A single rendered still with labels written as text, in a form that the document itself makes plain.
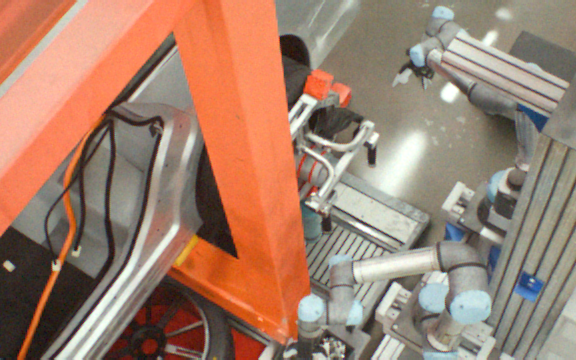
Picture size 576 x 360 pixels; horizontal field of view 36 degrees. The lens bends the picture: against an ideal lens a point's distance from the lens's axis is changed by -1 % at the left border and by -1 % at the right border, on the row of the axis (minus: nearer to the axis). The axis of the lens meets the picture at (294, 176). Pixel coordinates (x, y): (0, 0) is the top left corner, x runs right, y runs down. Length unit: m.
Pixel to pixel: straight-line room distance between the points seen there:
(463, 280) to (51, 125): 1.51
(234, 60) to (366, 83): 2.91
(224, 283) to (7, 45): 2.31
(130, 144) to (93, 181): 0.20
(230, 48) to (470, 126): 2.91
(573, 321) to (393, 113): 2.03
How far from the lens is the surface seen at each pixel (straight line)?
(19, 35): 1.25
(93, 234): 3.57
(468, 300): 2.65
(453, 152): 4.56
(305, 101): 3.36
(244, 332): 3.90
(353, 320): 2.78
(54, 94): 1.51
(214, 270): 3.54
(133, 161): 3.41
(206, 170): 3.38
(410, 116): 4.65
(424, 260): 2.75
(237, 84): 1.95
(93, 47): 1.55
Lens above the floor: 3.92
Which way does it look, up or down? 61 degrees down
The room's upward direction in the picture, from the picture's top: 7 degrees counter-clockwise
